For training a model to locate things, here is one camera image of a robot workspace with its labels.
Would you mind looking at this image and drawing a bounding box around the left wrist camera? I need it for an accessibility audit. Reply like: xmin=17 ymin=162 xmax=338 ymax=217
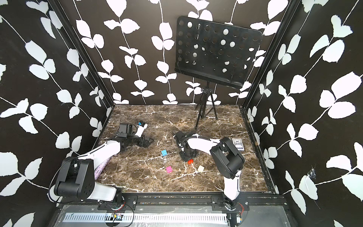
xmin=116 ymin=121 xmax=148 ymax=138

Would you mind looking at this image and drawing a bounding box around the cream lego brick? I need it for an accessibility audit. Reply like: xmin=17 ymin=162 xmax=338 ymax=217
xmin=197 ymin=166 xmax=204 ymax=172

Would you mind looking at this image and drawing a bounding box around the black music stand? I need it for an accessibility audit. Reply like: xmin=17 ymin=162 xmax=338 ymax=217
xmin=175 ymin=16 xmax=263 ymax=119

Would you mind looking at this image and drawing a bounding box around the blue lego brick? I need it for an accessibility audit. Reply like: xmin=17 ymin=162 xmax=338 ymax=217
xmin=161 ymin=149 xmax=168 ymax=157

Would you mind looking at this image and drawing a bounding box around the pink lego brick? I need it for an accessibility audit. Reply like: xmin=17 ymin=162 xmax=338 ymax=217
xmin=165 ymin=166 xmax=173 ymax=173

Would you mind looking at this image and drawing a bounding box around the white ruler strip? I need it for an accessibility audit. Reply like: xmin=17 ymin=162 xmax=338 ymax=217
xmin=61 ymin=212 xmax=227 ymax=224

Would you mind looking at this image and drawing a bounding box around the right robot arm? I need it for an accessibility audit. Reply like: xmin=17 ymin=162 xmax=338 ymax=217
xmin=174 ymin=131 xmax=245 ymax=210

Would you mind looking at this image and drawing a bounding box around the purple glitter microphone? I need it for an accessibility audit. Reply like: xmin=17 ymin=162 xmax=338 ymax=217
xmin=94 ymin=157 xmax=111 ymax=181

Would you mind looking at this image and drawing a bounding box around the blue playing card deck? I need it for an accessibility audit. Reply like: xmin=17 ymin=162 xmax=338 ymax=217
xmin=232 ymin=138 xmax=244 ymax=151

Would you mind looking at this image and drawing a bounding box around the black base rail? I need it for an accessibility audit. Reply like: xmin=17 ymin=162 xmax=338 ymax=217
xmin=55 ymin=192 xmax=289 ymax=214

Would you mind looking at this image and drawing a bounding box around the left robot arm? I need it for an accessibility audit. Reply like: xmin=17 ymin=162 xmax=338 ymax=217
xmin=51 ymin=135 xmax=154 ymax=204

